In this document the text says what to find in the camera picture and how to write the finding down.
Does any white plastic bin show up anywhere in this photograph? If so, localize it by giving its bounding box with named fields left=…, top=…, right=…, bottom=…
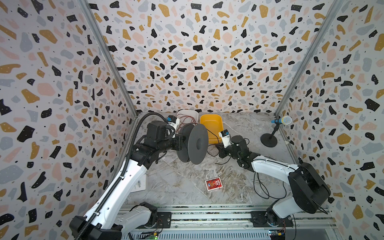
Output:
left=177, top=110, right=199, bottom=127

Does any aluminium corner rail left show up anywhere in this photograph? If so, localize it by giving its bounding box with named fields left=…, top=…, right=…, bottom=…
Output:
left=78, top=0, right=138, bottom=117

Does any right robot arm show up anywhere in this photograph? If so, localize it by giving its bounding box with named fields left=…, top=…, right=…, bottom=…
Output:
left=218, top=131, right=331, bottom=226

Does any aluminium corner rail right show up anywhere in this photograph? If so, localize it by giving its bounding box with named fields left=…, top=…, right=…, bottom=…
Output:
left=274, top=0, right=344, bottom=117

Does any grey perforated cable spool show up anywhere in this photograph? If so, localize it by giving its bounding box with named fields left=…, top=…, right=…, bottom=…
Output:
left=177, top=124, right=209, bottom=165

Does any red cable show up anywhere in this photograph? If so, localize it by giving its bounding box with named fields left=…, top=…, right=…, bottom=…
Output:
left=178, top=115, right=197, bottom=133

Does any blue toy microphone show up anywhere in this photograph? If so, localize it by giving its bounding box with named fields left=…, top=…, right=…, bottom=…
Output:
left=271, top=116, right=293, bottom=125

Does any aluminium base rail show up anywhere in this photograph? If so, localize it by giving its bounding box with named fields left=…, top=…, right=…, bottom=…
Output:
left=119, top=203, right=337, bottom=240

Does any black microphone stand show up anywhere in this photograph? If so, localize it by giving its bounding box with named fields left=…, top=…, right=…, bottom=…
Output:
left=260, top=123, right=281, bottom=148

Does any aluminium corner rail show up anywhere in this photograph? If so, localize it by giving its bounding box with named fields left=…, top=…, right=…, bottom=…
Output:
left=78, top=0, right=138, bottom=117
left=274, top=0, right=344, bottom=117

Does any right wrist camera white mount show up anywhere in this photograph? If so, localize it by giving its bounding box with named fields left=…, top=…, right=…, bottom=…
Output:
left=219, top=130, right=232, bottom=148

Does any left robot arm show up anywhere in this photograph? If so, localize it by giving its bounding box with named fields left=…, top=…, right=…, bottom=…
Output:
left=70, top=113, right=182, bottom=240

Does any yellow plastic bin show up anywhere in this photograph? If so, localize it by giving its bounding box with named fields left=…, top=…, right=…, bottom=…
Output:
left=200, top=114, right=224, bottom=144

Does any black cable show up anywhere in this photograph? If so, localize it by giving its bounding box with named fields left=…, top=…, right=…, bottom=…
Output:
left=205, top=127, right=288, bottom=200

